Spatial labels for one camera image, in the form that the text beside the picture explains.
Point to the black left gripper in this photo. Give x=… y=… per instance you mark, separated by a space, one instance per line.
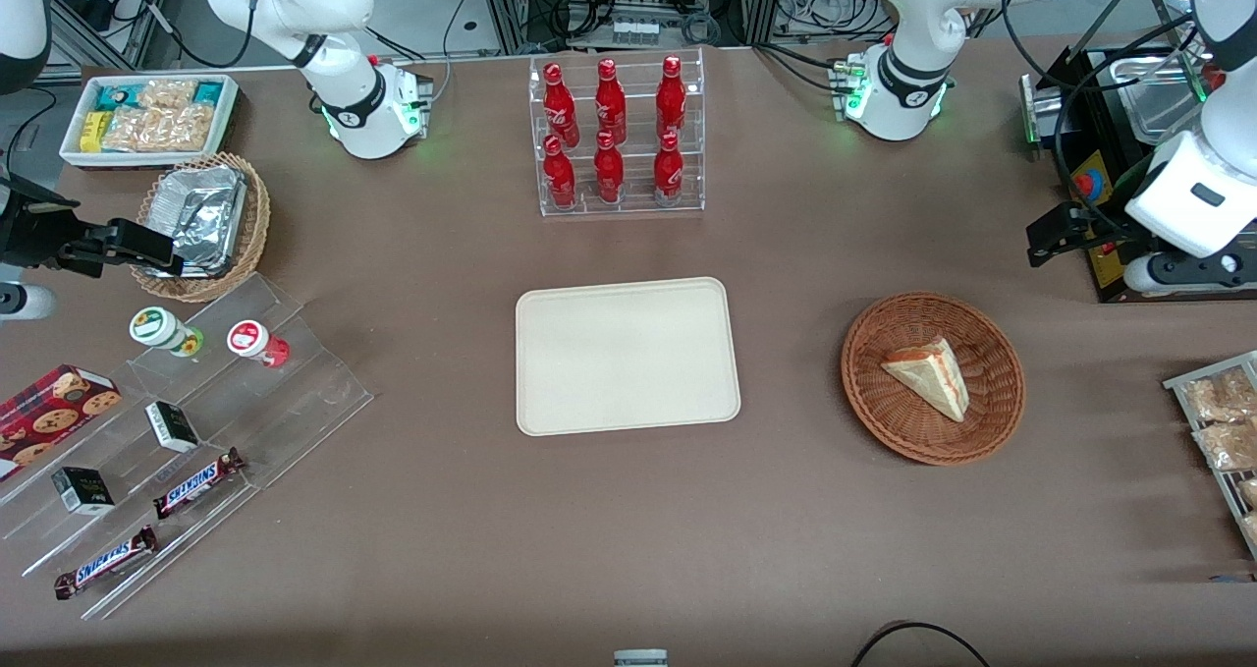
x=1098 y=227

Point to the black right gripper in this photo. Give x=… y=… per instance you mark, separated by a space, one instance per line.
x=29 y=235

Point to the triangular sandwich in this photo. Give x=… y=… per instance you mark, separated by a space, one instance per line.
x=933 y=377

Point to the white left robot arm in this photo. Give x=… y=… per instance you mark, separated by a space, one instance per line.
x=913 y=19

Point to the light wicker basket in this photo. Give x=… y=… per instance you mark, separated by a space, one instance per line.
x=257 y=225

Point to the round brown wicker basket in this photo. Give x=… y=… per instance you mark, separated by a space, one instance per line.
x=884 y=412

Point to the tray of packaged snacks right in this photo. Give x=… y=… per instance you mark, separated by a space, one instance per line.
x=1223 y=490

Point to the beige plastic tray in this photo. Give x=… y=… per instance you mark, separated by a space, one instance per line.
x=628 y=358

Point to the red emergency button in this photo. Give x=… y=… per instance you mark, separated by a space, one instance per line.
x=1086 y=186

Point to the black hot food display case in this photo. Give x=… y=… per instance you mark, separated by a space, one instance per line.
x=1105 y=274

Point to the silver foil container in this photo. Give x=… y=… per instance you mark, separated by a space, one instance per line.
x=201 y=215

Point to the green lid yogurt cup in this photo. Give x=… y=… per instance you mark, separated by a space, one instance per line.
x=157 y=327

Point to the clear bag of crackers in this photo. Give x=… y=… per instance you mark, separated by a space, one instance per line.
x=162 y=129

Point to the yellow snack packet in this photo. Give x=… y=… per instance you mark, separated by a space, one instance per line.
x=92 y=132

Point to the red lid yogurt cup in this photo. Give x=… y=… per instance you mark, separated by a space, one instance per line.
x=250 y=338

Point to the teal snack packet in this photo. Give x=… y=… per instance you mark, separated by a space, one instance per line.
x=208 y=91
x=118 y=97

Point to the white plastic snack bin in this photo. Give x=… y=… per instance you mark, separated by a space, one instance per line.
x=228 y=117

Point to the steel food pan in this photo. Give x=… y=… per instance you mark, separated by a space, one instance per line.
x=1159 y=97

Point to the small black box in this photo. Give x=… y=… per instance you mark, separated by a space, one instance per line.
x=173 y=426
x=83 y=490

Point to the red cookie box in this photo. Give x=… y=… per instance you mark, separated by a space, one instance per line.
x=49 y=416

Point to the clear acrylic stepped display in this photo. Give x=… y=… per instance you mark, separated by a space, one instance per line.
x=295 y=402

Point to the clear bag of snacks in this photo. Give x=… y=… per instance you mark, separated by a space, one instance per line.
x=1228 y=446
x=1218 y=397

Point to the Snickers chocolate bar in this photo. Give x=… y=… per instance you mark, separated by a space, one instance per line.
x=106 y=562
x=196 y=483

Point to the red cola bottle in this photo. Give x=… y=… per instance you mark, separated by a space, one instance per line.
x=560 y=176
x=559 y=102
x=671 y=97
x=669 y=169
x=610 y=102
x=608 y=171

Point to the clear acrylic bottle rack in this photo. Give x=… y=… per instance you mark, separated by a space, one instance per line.
x=633 y=210

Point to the white power strip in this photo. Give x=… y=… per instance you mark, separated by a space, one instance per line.
x=634 y=31

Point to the small grey device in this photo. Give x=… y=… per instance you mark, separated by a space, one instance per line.
x=640 y=658

